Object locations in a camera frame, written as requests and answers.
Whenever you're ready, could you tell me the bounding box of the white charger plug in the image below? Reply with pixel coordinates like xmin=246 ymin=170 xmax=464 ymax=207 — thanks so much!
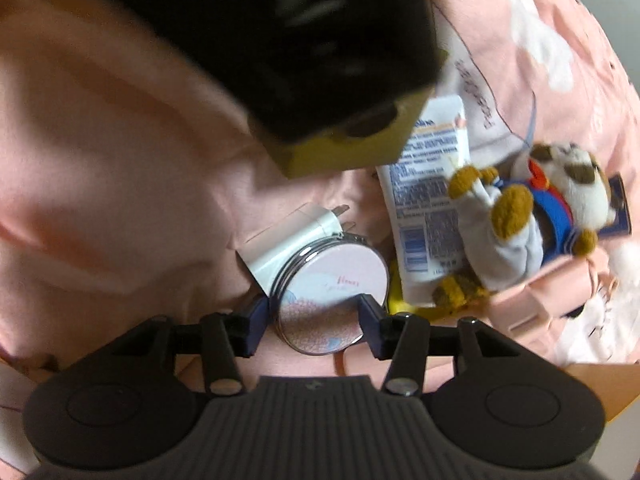
xmin=235 ymin=202 xmax=351 ymax=296

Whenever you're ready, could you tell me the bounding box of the black box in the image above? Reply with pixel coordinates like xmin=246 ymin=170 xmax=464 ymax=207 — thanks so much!
xmin=75 ymin=0 xmax=451 ymax=181

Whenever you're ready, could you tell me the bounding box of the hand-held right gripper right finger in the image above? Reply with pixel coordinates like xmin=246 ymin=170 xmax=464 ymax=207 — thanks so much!
xmin=357 ymin=294 xmax=507 ymax=397

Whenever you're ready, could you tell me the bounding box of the round pink compact mirror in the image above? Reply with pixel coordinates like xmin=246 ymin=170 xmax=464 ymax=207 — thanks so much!
xmin=270 ymin=245 xmax=391 ymax=356

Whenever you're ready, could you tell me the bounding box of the orange cardboard box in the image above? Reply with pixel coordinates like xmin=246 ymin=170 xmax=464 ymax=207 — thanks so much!
xmin=567 ymin=362 xmax=640 ymax=423

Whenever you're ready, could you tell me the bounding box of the white cream tube blue print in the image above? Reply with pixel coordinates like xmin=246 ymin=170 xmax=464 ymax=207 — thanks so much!
xmin=375 ymin=95 xmax=471 ymax=306

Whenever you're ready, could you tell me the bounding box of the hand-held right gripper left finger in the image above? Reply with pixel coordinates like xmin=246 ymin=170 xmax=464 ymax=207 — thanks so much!
xmin=112 ymin=296 xmax=273 ymax=396

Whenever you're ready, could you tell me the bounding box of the brown plush dog blue outfit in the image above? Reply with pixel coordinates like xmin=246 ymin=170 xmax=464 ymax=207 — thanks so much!
xmin=432 ymin=142 xmax=632 ymax=308

